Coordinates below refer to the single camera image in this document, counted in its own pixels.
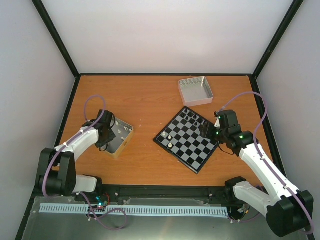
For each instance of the silver square tin lid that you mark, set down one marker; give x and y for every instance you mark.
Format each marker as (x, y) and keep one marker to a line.
(195, 91)

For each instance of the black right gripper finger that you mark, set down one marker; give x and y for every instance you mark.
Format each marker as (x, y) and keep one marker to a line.
(203, 132)
(204, 125)

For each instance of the black and silver chessboard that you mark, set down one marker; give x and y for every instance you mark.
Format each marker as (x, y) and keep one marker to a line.
(188, 146)

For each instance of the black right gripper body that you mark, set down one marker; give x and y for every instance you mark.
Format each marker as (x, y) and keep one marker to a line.
(214, 136)

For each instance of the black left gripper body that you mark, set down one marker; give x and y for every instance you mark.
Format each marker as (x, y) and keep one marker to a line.
(110, 136)

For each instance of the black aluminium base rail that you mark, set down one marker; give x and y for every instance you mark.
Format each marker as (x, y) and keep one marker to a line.
(209, 194)

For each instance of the light blue cable duct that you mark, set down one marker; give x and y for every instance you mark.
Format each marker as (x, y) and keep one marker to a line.
(137, 210)

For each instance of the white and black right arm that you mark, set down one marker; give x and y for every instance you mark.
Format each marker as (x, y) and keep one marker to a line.
(285, 208)

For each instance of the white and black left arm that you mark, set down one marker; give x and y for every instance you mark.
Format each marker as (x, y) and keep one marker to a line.
(56, 172)

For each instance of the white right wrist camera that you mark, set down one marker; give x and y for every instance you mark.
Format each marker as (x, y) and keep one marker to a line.
(217, 123)

